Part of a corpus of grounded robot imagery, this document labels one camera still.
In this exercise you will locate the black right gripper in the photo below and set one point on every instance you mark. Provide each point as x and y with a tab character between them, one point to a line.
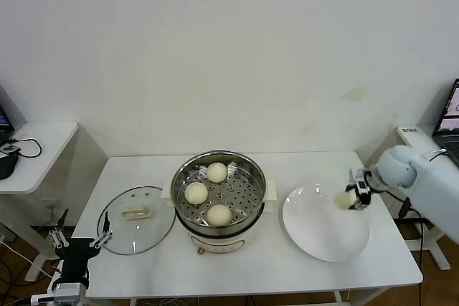
364	193

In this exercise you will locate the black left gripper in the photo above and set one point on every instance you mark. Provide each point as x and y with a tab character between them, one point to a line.
77	250

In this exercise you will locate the white steamed baozi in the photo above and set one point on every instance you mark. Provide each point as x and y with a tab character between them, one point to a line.
196	193
219	215
342	200
216	172

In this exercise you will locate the round glass pot lid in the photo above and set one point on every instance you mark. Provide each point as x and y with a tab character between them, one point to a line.
143	234

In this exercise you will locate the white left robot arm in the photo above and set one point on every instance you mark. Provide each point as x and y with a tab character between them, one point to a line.
68	293

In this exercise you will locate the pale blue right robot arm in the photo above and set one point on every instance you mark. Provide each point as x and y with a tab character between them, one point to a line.
434	184

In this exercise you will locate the stainless steel steamer basket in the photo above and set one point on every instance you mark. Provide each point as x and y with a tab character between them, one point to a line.
251	180

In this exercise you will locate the white round plate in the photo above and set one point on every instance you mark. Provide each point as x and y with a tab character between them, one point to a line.
315	234

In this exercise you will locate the white side table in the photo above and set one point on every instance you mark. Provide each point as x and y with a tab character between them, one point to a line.
405	137
43	155

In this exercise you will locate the black computer mouse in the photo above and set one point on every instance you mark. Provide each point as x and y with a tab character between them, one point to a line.
6	166

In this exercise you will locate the small white tagged dongle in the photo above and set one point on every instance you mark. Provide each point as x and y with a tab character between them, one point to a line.
9	148

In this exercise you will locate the black open laptop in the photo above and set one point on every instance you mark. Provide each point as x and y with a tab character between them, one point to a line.
4	119
450	116

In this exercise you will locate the cream electric cooker pot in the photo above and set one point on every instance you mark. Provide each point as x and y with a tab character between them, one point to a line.
218	241

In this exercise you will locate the white wall power socket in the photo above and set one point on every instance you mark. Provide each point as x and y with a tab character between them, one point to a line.
53	205

